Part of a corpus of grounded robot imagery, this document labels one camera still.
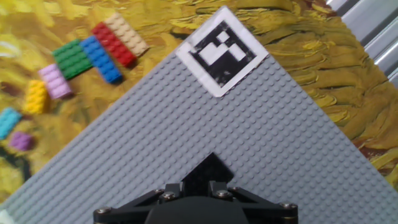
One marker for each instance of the tan Lego brick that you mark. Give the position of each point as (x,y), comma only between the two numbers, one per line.
(127,34)

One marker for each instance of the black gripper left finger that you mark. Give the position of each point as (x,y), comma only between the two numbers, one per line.
(124,210)

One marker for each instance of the cyan Lego brick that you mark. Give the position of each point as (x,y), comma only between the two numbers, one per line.
(8,122)

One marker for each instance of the black white fiducial marker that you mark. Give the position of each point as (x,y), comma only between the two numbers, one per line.
(222,51)

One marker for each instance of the long pink Lego brick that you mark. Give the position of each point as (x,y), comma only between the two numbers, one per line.
(55,81)

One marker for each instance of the painted print tablecloth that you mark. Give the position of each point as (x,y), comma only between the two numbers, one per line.
(311,62)

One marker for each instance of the yellow Lego brick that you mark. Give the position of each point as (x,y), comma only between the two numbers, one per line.
(35,97)

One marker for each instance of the green Lego brick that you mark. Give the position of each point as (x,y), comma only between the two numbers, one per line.
(72,59)

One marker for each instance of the black Lego plate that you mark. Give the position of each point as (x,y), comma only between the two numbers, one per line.
(206,172)

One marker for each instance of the blue Lego brick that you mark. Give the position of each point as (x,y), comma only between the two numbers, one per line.
(100,59)

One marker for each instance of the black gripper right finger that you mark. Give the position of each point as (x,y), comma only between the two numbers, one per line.
(270,210)

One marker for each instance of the red Lego brick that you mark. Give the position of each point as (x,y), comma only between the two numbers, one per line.
(113,44)

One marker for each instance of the small pink Lego brick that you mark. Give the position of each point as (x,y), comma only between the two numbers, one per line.
(21,141)

